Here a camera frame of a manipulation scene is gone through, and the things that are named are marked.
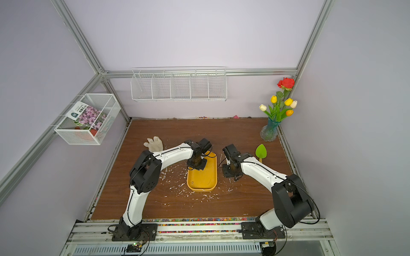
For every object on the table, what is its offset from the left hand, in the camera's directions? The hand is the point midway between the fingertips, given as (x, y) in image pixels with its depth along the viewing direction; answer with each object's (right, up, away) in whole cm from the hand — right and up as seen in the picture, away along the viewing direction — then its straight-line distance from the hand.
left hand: (199, 168), depth 93 cm
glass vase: (+45, +21, +9) cm, 50 cm away
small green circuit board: (-28, -31, -22) cm, 47 cm away
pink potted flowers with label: (-52, +28, -20) cm, 62 cm away
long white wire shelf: (-14, +52, +8) cm, 55 cm away
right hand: (+16, -1, -5) cm, 17 cm away
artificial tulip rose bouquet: (+48, +36, -4) cm, 60 cm away
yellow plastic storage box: (+4, -6, -3) cm, 8 cm away
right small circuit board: (+33, -32, -21) cm, 51 cm away
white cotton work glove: (-31, +12, +12) cm, 35 cm away
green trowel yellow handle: (+39, +8, +9) cm, 41 cm away
